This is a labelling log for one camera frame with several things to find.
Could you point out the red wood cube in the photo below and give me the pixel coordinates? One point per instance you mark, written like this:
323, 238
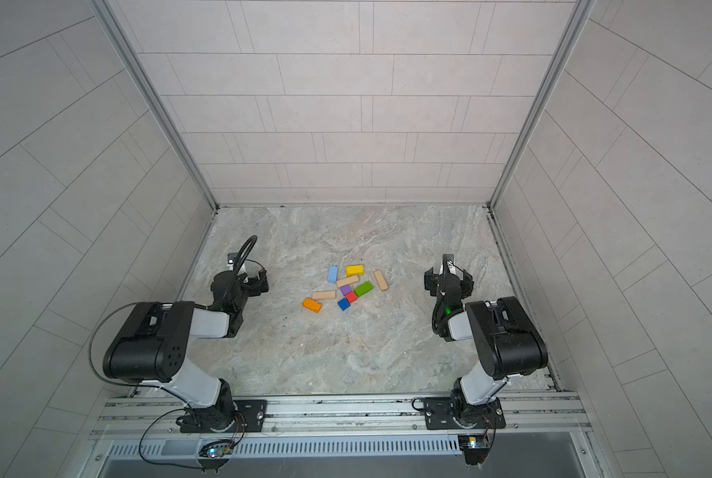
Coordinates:
351, 296

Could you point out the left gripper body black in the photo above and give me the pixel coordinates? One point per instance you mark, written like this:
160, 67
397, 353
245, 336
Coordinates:
254, 284

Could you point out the yellow wood block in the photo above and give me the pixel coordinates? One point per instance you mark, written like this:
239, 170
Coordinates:
355, 270

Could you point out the perforated vent strip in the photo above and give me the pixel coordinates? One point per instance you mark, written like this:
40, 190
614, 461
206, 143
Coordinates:
294, 447

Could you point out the right controller board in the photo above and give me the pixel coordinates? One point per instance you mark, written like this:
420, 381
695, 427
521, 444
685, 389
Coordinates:
475, 448

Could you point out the orange wood block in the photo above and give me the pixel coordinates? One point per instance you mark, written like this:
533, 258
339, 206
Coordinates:
313, 306

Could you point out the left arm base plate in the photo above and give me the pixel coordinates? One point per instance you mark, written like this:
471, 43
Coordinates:
224, 417

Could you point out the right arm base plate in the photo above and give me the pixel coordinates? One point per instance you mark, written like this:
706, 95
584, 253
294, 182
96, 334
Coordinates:
455, 413

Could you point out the blue wood cube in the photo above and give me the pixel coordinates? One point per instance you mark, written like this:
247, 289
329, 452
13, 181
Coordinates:
344, 304

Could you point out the light blue wood block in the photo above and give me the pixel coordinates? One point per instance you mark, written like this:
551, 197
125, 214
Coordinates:
332, 274

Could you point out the left controller board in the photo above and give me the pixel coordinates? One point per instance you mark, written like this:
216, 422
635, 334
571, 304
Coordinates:
217, 450

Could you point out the aluminium mounting rail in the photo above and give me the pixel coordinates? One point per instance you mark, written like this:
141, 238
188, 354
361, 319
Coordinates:
393, 414

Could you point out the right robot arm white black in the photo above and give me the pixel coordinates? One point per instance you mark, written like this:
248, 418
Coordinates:
507, 343

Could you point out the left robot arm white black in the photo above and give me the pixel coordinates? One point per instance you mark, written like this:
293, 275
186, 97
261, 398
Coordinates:
151, 350

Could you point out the controller board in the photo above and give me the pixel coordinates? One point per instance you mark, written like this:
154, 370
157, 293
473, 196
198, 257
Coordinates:
217, 450
475, 448

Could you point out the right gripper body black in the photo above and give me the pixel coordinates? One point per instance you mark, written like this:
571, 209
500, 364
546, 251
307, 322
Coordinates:
447, 281

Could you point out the green wood block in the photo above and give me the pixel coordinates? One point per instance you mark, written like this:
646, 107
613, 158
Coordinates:
363, 289

